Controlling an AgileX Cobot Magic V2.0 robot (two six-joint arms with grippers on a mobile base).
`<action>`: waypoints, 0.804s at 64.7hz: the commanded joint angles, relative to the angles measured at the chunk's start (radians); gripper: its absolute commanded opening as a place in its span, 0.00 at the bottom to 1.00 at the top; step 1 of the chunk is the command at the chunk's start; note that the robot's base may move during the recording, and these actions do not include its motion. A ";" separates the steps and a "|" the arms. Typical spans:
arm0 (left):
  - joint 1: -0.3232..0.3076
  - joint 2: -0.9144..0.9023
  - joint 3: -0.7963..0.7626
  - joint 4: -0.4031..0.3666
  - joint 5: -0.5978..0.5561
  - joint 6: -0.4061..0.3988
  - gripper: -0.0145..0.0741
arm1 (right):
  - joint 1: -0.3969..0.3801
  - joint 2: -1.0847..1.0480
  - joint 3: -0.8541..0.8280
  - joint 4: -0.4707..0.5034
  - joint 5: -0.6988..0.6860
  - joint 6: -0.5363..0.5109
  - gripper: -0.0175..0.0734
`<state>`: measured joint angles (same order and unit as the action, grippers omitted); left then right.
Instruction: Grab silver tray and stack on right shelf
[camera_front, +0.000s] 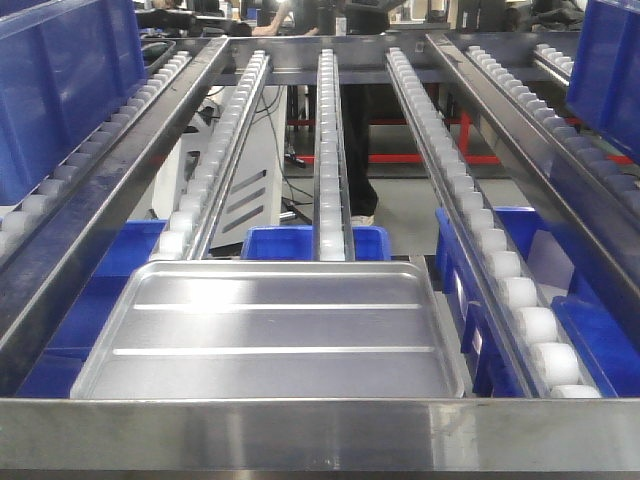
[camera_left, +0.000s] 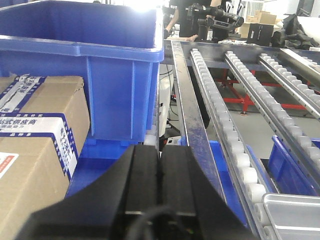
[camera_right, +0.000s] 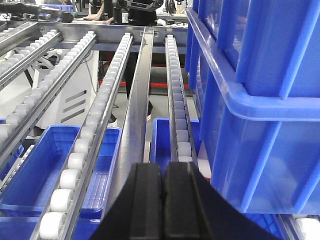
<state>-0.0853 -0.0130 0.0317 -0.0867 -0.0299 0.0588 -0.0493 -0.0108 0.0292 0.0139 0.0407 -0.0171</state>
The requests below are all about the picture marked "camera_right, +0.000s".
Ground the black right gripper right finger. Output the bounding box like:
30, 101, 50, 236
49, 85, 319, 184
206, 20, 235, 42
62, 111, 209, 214
164, 162, 277, 240

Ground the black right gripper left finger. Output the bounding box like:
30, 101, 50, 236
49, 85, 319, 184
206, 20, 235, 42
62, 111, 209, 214
90, 163, 162, 240

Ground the white roller track right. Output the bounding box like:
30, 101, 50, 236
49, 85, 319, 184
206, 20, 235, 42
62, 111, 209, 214
164, 34, 213, 181

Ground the white roller track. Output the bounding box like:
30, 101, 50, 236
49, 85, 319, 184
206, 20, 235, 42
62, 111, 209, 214
30, 32, 133, 240
0, 31, 97, 168
164, 34, 213, 181

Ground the blue bin lower middle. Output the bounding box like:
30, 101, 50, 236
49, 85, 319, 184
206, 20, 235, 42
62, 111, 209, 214
150, 118, 201, 174

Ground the blue bin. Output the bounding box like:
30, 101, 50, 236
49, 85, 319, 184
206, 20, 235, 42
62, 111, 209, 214
0, 125, 122, 219
150, 118, 201, 174

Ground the blue bin lower left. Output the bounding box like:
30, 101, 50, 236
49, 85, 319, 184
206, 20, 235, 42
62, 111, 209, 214
0, 125, 122, 219

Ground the white machine cabinet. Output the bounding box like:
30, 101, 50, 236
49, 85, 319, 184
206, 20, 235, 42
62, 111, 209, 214
0, 47, 99, 143

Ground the white roller track left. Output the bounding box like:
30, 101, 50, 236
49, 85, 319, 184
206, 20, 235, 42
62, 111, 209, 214
0, 31, 97, 168

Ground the large blue plastic crate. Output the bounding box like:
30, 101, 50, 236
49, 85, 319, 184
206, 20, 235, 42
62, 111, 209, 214
185, 0, 320, 215

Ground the steel divider rail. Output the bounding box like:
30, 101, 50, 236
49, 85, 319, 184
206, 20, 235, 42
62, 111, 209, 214
101, 27, 154, 218

